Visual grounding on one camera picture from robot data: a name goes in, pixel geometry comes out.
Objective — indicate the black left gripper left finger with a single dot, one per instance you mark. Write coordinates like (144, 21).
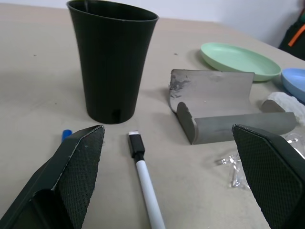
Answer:
(59, 181)

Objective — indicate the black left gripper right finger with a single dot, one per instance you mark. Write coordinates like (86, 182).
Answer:
(274, 174)

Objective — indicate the clear plastic object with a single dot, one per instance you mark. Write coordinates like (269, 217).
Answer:
(234, 164)

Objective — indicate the white marker with blue cap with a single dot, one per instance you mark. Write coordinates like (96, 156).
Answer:
(66, 134)

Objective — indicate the white crumpled tissue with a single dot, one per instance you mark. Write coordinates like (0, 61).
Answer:
(286, 101)

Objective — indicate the white marker with black cap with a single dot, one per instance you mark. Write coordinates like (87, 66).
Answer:
(145, 179)

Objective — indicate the light blue plate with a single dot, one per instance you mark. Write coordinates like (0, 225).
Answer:
(295, 81)

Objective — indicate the grey metal curved stand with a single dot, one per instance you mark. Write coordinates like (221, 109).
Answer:
(214, 95)

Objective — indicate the light green plate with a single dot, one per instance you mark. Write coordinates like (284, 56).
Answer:
(238, 58)

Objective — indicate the black plastic cup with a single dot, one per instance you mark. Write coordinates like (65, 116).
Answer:
(109, 64)

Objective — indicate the orange and black object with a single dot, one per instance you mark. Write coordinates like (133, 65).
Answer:
(295, 35)

